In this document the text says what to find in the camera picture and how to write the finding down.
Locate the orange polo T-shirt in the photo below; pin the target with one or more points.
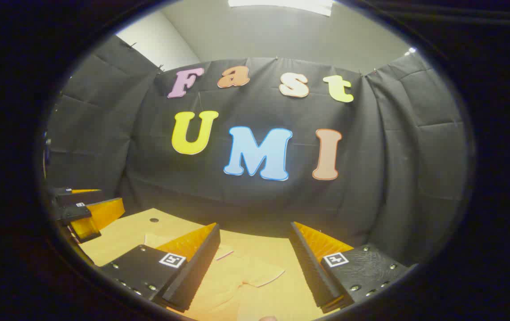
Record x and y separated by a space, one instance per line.
237 278

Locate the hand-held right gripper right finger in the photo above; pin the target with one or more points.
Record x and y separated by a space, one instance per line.
312 267

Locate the ceiling light panel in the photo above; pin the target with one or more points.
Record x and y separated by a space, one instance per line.
281 5

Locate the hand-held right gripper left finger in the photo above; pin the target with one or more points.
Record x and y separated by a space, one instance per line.
197 272

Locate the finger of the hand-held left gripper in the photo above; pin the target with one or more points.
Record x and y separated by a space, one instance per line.
76 213
74 197

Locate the black backdrop cloth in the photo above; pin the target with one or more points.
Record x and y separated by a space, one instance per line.
246 200

